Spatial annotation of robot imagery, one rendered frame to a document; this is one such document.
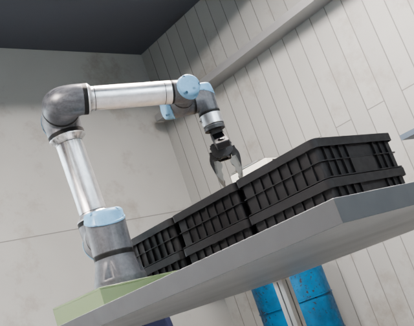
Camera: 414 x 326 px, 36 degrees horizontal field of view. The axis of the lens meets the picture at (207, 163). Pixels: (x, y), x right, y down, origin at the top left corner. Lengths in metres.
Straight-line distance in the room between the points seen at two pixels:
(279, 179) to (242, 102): 3.42
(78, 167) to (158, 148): 3.66
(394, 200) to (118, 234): 0.92
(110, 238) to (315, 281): 2.63
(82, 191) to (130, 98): 0.32
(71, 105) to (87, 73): 3.65
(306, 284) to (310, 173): 2.62
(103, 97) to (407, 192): 1.08
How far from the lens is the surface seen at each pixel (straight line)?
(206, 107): 2.13
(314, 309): 4.21
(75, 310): 1.77
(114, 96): 1.94
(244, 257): 1.09
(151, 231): 2.07
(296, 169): 1.66
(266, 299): 4.26
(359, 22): 4.46
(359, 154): 1.78
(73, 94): 1.93
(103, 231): 1.79
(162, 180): 5.49
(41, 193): 4.84
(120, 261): 1.77
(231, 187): 1.80
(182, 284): 1.22
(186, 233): 1.97
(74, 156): 2.00
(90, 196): 1.96
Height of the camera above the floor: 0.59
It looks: 13 degrees up
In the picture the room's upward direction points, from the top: 19 degrees counter-clockwise
